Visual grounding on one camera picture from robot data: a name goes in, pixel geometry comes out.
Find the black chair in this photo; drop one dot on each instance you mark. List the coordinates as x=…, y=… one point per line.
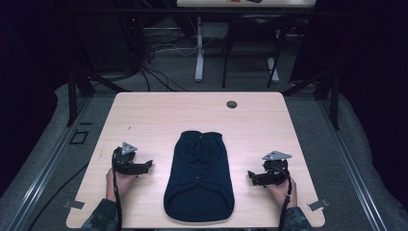
x=253, y=48

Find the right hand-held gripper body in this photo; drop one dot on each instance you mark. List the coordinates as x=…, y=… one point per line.
x=276, y=168

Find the black metal stand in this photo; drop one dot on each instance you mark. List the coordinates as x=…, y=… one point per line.
x=330, y=93
x=77, y=93

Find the white desk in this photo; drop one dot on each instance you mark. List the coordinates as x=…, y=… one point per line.
x=199, y=48

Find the person's left hand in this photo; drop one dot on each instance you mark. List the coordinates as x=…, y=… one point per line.
x=120, y=184

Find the grey table edge bracket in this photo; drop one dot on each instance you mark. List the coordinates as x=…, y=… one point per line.
x=74, y=204
x=318, y=204

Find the person's right hand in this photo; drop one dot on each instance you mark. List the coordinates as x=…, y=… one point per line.
x=279, y=192

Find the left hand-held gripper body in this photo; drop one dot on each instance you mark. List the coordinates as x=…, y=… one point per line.
x=123, y=157

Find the aluminium floor rail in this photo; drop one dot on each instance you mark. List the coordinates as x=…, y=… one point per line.
x=352, y=166
x=48, y=163

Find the dark blue garment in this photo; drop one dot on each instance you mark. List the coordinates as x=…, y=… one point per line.
x=198, y=179

